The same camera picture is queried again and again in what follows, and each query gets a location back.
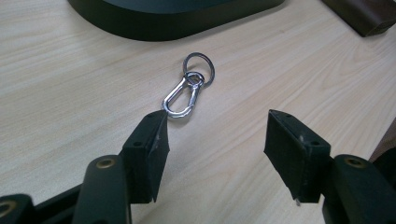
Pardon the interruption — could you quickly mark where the silver carabiner keychain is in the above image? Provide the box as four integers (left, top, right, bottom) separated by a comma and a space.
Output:
161, 51, 216, 119

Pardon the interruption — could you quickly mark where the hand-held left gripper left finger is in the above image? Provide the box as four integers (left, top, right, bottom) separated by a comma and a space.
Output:
119, 109, 171, 204

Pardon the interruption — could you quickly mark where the dark brown wooden block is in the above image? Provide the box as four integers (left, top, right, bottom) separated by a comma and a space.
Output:
321, 0, 396, 38

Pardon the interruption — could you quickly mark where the black tray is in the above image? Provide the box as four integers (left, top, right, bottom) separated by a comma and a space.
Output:
67, 0, 286, 42

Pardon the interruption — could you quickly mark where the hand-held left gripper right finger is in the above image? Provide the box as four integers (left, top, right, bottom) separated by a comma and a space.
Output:
263, 108, 332, 203

